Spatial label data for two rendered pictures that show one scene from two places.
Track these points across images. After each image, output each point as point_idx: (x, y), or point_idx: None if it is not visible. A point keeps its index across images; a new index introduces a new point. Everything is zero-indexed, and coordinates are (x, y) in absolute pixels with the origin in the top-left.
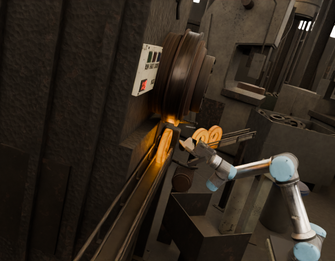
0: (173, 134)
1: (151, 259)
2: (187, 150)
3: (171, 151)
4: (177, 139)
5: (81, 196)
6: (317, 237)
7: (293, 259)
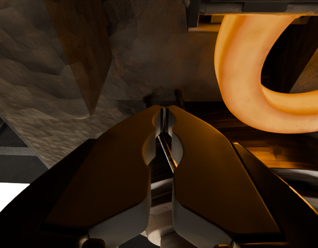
0: (95, 77)
1: None
2: (274, 178)
3: (290, 1)
4: (69, 68)
5: None
6: None
7: None
